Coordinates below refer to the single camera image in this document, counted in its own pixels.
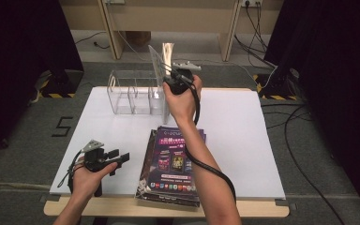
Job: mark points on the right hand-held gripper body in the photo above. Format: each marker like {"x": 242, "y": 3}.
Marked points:
{"x": 181, "y": 82}

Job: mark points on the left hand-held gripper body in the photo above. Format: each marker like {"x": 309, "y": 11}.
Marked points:
{"x": 95, "y": 156}

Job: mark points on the brown magazine with red title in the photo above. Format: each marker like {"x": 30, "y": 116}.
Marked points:
{"x": 143, "y": 175}

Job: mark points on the clear acrylic book rack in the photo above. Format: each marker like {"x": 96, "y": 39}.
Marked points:
{"x": 131, "y": 100}

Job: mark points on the purple and blue magazine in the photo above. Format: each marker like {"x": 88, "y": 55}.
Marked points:
{"x": 204, "y": 135}

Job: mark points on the person's right hand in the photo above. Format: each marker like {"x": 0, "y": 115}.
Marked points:
{"x": 181, "y": 106}

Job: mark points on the person's left hand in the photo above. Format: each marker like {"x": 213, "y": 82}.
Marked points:
{"x": 87, "y": 184}

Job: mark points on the beige wooden desk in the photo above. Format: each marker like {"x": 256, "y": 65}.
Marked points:
{"x": 168, "y": 18}

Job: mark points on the light wooden table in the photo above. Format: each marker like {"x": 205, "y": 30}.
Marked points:
{"x": 122, "y": 208}

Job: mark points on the hazard striped stand base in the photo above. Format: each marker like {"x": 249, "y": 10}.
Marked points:
{"x": 59, "y": 89}
{"x": 278, "y": 93}

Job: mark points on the black curtain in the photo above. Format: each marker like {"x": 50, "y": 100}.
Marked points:
{"x": 334, "y": 78}
{"x": 18, "y": 62}

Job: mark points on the white wall power outlet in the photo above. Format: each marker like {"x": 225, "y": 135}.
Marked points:
{"x": 251, "y": 2}

